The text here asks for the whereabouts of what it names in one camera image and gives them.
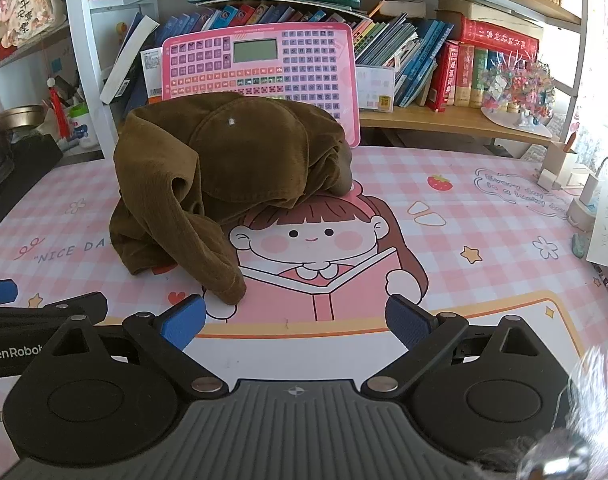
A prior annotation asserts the clear plastic box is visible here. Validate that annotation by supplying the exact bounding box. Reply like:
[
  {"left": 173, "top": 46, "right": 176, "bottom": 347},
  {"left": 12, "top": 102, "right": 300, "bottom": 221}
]
[{"left": 356, "top": 64, "right": 397, "bottom": 112}]

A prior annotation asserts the brown corduroy garment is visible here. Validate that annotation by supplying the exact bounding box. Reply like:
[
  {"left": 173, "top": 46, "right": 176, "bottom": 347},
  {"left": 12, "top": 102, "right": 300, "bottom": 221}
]
[{"left": 109, "top": 91, "right": 355, "bottom": 307}]

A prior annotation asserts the red thick dictionary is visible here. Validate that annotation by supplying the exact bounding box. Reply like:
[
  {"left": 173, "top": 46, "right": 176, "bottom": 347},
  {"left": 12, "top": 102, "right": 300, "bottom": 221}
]
[{"left": 426, "top": 41, "right": 460, "bottom": 113}]

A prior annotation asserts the white charger plug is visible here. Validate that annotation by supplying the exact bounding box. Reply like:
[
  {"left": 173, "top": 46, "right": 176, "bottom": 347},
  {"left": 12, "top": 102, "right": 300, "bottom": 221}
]
[{"left": 566, "top": 155, "right": 608, "bottom": 234}]

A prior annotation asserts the pink floral plush ornament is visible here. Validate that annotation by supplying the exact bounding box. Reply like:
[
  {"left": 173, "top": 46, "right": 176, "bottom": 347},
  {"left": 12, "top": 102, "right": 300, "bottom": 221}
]
[{"left": 0, "top": 0, "right": 68, "bottom": 57}]

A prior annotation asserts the red boxed book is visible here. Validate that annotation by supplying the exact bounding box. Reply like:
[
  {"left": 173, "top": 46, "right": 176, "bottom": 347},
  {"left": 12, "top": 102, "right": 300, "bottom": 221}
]
[{"left": 458, "top": 16, "right": 540, "bottom": 54}]

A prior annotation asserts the white fluffy pompom charm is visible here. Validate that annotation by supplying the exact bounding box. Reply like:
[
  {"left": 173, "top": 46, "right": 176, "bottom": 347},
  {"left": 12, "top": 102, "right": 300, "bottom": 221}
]
[{"left": 516, "top": 345, "right": 608, "bottom": 480}]

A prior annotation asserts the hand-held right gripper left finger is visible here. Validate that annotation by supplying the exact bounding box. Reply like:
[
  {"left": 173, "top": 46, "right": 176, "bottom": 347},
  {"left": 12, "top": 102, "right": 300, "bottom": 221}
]
[{"left": 49, "top": 294, "right": 229, "bottom": 401}]

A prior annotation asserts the red tassel ornament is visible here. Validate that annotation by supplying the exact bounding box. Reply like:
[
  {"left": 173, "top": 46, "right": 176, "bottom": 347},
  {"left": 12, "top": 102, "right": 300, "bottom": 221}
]
[{"left": 46, "top": 77, "right": 73, "bottom": 142}]

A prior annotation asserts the wooden bookshelf with white frame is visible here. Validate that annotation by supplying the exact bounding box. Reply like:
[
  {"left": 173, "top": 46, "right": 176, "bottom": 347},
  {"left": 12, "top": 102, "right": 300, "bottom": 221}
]
[{"left": 64, "top": 0, "right": 584, "bottom": 150}]

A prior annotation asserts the row of books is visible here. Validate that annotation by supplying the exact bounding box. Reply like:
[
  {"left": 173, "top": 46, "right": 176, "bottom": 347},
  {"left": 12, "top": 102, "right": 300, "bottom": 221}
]
[{"left": 159, "top": 2, "right": 457, "bottom": 111}]

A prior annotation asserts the pink checked cartoon desk mat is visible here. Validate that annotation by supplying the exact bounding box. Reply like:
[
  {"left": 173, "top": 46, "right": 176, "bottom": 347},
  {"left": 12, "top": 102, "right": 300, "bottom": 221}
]
[{"left": 0, "top": 145, "right": 608, "bottom": 411}]

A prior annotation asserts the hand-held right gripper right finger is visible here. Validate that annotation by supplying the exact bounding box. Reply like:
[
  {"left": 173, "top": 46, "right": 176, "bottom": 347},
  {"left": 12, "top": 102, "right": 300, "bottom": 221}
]
[{"left": 361, "top": 294, "right": 549, "bottom": 401}]

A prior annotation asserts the pink learning tablet toy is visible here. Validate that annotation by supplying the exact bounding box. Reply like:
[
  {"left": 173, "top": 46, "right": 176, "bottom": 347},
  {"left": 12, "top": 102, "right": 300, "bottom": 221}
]
[{"left": 161, "top": 22, "right": 361, "bottom": 148}]

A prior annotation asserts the thick white-edged book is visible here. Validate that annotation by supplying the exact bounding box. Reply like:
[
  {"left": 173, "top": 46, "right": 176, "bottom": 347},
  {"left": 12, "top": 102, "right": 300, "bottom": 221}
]
[{"left": 100, "top": 12, "right": 161, "bottom": 106}]

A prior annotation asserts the round metal tin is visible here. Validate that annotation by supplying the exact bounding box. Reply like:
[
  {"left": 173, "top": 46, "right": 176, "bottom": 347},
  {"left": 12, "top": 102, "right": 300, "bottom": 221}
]
[{"left": 0, "top": 105, "right": 46, "bottom": 134}]

